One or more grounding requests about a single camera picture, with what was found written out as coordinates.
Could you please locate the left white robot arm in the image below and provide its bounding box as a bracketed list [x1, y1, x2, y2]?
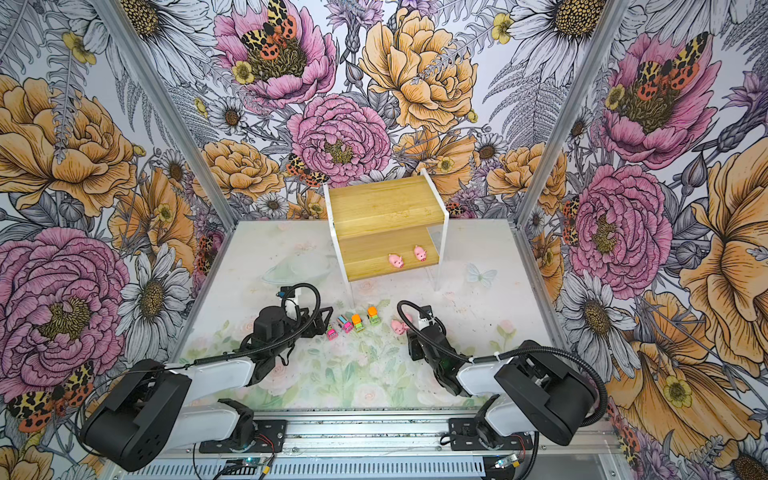
[77, 303, 333, 472]

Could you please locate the white frame wooden shelf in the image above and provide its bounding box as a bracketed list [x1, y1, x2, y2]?
[323, 169, 450, 300]

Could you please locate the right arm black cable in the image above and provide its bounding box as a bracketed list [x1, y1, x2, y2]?
[395, 299, 610, 428]

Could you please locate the left aluminium corner post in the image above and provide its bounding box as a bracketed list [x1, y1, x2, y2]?
[94, 1, 238, 233]

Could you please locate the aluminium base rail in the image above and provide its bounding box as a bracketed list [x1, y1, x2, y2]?
[133, 409, 534, 479]

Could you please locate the right aluminium corner post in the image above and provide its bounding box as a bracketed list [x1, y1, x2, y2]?
[515, 0, 630, 230]

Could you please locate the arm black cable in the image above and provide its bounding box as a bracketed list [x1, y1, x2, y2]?
[395, 299, 610, 428]
[71, 281, 323, 445]

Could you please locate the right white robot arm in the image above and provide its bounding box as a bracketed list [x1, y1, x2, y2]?
[397, 300, 608, 450]

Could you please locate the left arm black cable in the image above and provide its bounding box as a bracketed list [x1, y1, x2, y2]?
[71, 281, 323, 445]

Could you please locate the pink teal toy car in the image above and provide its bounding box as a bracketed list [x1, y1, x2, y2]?
[337, 315, 355, 334]

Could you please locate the aluminium corner post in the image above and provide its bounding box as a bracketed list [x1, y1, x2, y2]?
[94, 1, 238, 233]
[515, 0, 630, 230]

